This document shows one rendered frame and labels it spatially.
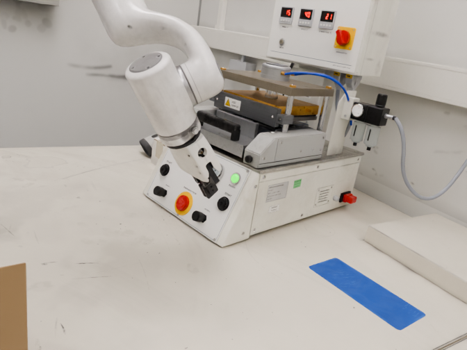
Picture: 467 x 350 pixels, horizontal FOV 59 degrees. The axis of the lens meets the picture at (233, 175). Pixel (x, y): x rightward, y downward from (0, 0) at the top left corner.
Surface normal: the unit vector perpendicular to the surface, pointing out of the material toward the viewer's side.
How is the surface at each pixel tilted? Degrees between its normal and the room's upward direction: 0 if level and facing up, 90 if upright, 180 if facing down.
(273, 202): 90
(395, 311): 0
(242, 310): 0
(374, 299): 0
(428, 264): 90
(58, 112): 90
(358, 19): 90
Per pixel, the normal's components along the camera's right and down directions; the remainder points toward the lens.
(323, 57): -0.72, 0.12
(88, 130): 0.52, 0.36
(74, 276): 0.14, -0.93
